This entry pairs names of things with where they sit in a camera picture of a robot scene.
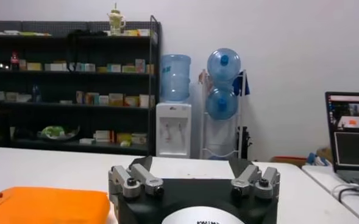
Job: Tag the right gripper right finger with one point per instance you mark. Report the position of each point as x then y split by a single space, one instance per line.
266 182

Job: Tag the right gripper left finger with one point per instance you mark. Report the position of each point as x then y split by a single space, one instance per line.
127 181

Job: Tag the orange t-shirt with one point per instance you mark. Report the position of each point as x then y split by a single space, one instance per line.
45 207

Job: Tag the red trimmed cardboard box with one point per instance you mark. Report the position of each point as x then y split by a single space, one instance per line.
289 161

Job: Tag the black tripod stand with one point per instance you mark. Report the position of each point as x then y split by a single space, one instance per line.
243 143

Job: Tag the white red carton box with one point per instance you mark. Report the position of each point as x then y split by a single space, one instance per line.
103 136

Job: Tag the blue white bag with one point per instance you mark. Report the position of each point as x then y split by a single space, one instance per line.
316 159

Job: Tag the white side table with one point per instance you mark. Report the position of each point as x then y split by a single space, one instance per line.
325 182

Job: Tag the white water dispenser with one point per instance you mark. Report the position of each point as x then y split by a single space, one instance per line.
173 131

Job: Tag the white jug rack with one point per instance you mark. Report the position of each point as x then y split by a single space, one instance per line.
203 137

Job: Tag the bowl of green packets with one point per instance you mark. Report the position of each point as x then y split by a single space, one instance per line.
57 132

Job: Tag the grey laptop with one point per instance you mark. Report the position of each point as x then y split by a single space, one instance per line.
353 137

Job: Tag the dark blue cloth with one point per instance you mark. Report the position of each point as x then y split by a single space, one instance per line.
240 83

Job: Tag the black shelf unit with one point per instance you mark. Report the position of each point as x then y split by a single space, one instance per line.
75 85

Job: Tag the green white carton box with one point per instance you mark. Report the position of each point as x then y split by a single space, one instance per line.
128 69

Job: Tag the labelled blue water jug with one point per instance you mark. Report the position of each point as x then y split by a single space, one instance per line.
175 79

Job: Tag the pink print box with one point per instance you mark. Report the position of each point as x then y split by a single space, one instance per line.
140 65

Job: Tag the beige rag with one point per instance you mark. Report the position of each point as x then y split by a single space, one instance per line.
203 80

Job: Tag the dark blue bottle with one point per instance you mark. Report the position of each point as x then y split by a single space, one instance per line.
36 93

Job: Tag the yellow carton box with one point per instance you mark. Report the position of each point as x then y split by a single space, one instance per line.
34 66

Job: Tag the cream ceramic jug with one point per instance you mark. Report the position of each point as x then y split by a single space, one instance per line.
116 21

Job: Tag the cola bottle red cap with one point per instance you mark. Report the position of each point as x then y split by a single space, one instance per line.
14 61

